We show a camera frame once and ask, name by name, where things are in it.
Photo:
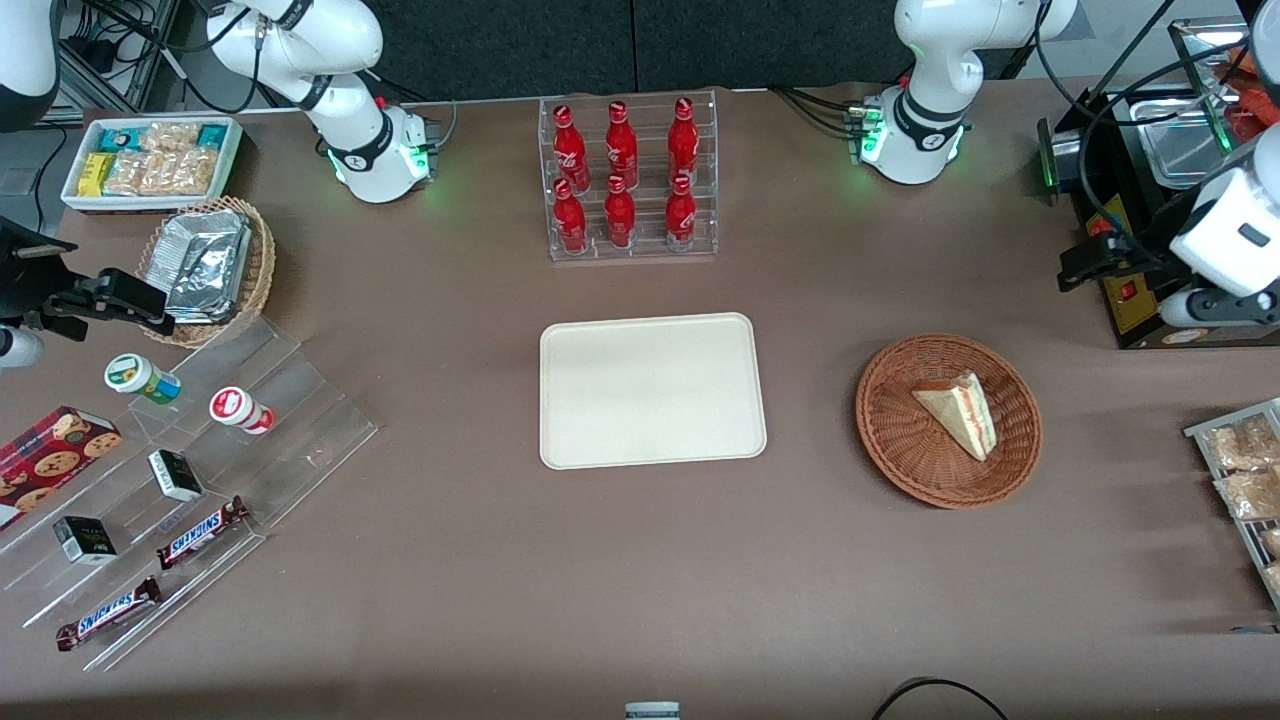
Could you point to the clear bag of nuts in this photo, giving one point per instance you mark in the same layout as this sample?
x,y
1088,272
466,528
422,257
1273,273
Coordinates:
x,y
170,136
135,172
190,170

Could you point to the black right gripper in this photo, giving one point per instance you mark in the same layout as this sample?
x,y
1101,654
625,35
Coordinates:
x,y
30,283

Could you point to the silver foil pack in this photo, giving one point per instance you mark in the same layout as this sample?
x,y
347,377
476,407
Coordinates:
x,y
200,225
205,275

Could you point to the yellow snack packet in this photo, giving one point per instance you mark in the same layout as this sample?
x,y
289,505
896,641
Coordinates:
x,y
96,173

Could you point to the light wicker basket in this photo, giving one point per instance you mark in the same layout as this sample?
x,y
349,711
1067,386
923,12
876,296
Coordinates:
x,y
260,270

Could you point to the round brown wicker basket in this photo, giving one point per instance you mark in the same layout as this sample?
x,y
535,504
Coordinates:
x,y
900,450

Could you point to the red cola bottle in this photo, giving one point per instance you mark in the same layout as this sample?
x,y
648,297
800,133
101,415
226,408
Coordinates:
x,y
570,150
570,222
621,150
680,215
620,215
683,145

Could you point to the small grey device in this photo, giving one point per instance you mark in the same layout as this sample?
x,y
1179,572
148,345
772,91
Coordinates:
x,y
652,712

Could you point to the clear acrylic stepped stand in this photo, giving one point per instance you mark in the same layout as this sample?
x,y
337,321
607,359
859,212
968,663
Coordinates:
x,y
300,400

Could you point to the green lid cup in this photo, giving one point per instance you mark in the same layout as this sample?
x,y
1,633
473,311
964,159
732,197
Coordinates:
x,y
135,375

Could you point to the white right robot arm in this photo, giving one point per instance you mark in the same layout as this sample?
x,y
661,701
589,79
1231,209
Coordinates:
x,y
340,50

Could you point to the black food warmer machine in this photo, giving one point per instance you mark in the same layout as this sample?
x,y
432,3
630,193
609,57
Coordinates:
x,y
1115,150

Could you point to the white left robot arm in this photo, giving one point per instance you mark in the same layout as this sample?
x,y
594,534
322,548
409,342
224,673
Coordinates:
x,y
930,60

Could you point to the white rectangular snack bin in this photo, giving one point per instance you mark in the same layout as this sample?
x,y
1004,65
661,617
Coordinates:
x,y
232,150

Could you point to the aluminium frame structure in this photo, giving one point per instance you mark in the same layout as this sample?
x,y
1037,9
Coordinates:
x,y
150,60

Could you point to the Snickers bar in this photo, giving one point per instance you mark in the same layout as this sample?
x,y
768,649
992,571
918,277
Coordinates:
x,y
108,613
200,533

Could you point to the red cookie box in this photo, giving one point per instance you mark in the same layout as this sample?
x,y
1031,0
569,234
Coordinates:
x,y
50,460

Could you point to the triangle sandwich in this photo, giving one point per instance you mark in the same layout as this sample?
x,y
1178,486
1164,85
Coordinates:
x,y
960,410

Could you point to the teal snack packet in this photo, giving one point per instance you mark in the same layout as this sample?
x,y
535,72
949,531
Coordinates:
x,y
212,136
118,138

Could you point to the clear pastry bag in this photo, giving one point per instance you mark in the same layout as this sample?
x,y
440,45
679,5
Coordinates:
x,y
1272,542
1245,445
1274,580
1255,495

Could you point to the small black box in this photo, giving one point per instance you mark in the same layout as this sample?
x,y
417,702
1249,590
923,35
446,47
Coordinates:
x,y
85,540
175,475

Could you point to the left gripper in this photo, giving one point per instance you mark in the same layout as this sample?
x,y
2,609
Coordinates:
x,y
1146,249

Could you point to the clear acrylic bottle rack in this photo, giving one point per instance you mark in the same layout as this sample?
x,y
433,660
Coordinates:
x,y
650,250

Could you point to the red lid cup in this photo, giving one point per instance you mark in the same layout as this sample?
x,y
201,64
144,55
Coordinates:
x,y
235,407

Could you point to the steel pan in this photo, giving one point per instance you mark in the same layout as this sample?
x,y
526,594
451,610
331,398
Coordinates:
x,y
1185,150

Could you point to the red food in warmer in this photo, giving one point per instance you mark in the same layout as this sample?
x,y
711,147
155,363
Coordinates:
x,y
1255,110

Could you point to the cream plastic tray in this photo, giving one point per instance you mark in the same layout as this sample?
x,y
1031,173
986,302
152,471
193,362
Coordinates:
x,y
650,390

